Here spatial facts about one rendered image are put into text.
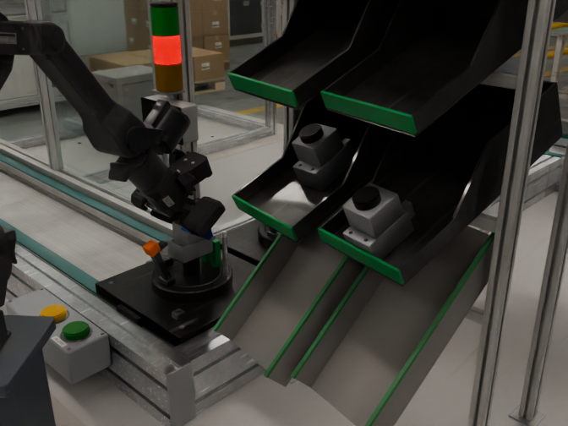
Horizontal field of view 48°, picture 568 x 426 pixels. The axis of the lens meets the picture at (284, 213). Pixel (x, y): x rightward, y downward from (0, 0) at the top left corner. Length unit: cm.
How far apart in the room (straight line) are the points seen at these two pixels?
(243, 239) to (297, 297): 41
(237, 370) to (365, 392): 29
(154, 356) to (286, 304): 21
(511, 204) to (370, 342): 25
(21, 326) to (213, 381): 29
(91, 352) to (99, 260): 36
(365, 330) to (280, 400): 25
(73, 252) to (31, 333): 55
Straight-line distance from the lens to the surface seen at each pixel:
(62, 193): 167
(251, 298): 92
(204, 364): 97
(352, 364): 82
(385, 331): 82
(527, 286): 142
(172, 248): 108
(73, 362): 102
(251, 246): 124
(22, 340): 87
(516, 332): 126
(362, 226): 69
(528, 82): 69
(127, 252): 138
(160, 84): 122
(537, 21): 68
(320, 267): 89
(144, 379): 99
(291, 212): 80
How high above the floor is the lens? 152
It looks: 23 degrees down
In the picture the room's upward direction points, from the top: straight up
